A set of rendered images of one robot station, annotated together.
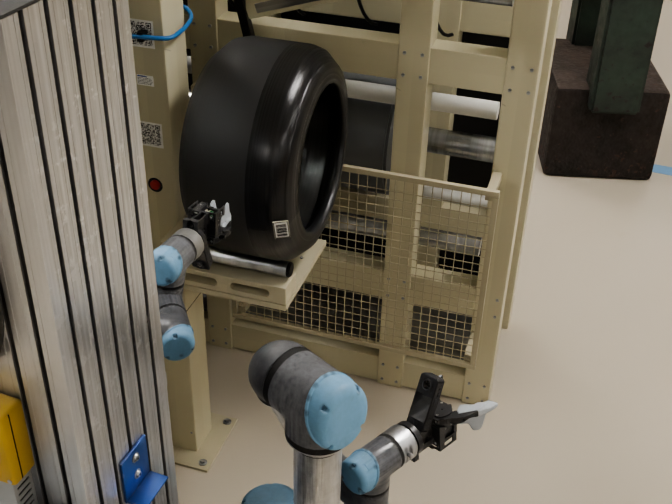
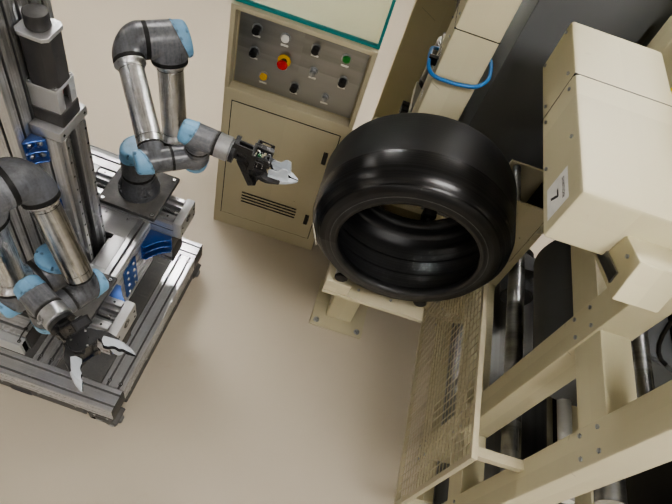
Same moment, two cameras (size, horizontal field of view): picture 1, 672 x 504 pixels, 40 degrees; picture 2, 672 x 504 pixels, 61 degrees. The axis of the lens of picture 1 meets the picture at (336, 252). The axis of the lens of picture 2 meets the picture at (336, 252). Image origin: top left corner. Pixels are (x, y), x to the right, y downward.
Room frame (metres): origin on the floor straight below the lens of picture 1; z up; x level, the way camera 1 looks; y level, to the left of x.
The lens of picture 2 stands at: (1.68, -0.86, 2.46)
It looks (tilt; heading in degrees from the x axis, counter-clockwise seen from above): 53 degrees down; 68
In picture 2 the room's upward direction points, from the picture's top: 22 degrees clockwise
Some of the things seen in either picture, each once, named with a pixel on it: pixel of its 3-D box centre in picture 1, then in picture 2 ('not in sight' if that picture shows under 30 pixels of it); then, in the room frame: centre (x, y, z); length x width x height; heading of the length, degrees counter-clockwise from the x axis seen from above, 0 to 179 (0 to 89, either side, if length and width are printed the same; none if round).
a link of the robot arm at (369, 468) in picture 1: (371, 465); (37, 297); (1.26, -0.08, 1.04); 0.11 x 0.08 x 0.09; 135
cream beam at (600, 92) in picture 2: not in sight; (607, 134); (2.56, 0.05, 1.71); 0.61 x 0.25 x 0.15; 73
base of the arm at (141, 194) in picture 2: not in sight; (138, 179); (1.42, 0.58, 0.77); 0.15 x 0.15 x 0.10
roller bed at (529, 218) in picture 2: not in sight; (510, 212); (2.74, 0.36, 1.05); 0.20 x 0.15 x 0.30; 73
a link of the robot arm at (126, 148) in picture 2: not in sight; (139, 157); (1.43, 0.59, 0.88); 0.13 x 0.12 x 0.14; 19
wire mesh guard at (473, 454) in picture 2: (353, 259); (443, 363); (2.56, -0.06, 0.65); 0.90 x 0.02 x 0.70; 73
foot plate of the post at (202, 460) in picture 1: (188, 434); (340, 308); (2.37, 0.51, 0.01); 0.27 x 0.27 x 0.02; 73
